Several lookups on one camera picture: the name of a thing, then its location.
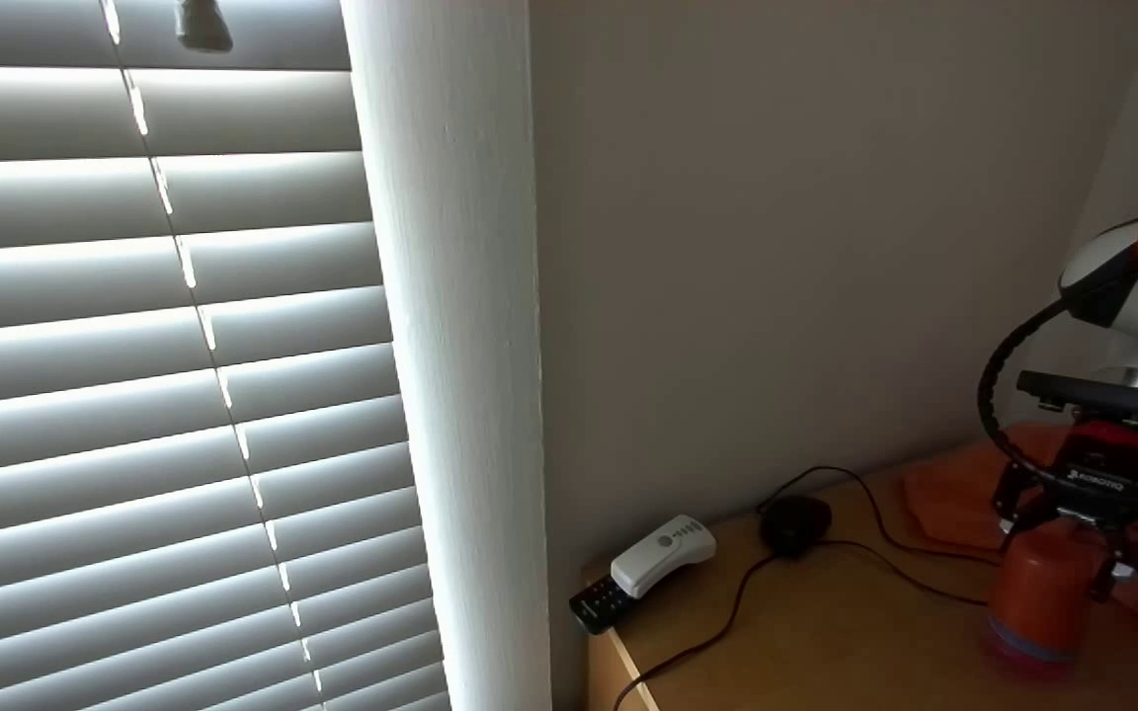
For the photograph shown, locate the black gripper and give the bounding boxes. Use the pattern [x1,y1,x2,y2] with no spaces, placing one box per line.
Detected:
[988,365,1138,584]

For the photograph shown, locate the orange plastic cup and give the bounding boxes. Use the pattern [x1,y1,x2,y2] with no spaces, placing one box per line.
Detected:
[982,512,1113,651]

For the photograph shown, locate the orange towel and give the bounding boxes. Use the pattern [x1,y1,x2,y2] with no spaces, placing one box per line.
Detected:
[901,435,1138,651]

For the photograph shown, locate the black computer mouse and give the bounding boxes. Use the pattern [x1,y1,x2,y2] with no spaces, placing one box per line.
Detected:
[760,492,839,562]

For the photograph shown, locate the white handheld device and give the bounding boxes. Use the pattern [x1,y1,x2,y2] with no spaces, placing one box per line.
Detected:
[608,508,718,601]

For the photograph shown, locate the black flat device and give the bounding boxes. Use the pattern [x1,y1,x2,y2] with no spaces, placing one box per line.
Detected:
[564,575,639,634]

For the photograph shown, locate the white window blinds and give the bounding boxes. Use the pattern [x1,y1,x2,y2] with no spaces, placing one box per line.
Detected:
[0,0,458,711]

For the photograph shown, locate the black cable bundle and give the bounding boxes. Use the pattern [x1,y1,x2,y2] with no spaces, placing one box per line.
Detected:
[971,294,1090,485]

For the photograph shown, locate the thin black cable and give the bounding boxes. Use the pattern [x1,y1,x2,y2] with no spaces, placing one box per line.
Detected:
[606,463,996,711]

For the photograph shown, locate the dark blind cord knob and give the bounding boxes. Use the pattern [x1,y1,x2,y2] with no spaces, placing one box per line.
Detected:
[168,0,237,60]

